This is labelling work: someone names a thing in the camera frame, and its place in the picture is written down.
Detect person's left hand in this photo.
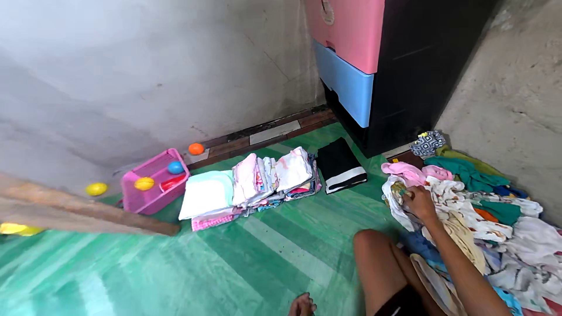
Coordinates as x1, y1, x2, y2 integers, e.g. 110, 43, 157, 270
287, 292, 317, 316

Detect person's right hand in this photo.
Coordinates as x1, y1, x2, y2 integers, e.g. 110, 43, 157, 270
402, 185, 438, 225

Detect white green patterned garment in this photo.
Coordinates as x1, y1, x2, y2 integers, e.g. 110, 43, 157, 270
381, 175, 423, 232

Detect person's right forearm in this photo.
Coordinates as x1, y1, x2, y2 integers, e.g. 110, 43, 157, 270
424, 215, 513, 316

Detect person's legs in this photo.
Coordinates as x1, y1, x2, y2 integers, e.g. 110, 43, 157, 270
353, 229, 455, 316

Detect black garment with white stripe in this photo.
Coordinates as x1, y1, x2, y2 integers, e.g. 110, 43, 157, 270
316, 137, 368, 195

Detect pile of unfolded clothes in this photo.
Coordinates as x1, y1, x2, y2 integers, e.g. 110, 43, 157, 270
381, 131, 562, 316

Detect pink blue black drawer cabinet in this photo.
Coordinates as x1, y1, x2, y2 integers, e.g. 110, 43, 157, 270
304, 0, 500, 159

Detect stacks of folded clothes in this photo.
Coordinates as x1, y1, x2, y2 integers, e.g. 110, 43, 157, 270
179, 146, 322, 232

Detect red plastic toy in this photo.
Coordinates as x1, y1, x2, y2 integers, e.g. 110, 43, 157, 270
160, 174, 187, 193

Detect pink plastic basket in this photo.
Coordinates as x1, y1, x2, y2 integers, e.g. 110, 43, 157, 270
121, 148, 191, 216

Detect brown wooden board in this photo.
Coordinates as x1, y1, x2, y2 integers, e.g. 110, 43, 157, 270
0, 172, 181, 237

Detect yellow plastic toy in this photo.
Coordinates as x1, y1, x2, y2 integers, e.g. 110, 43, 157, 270
0, 222, 45, 237

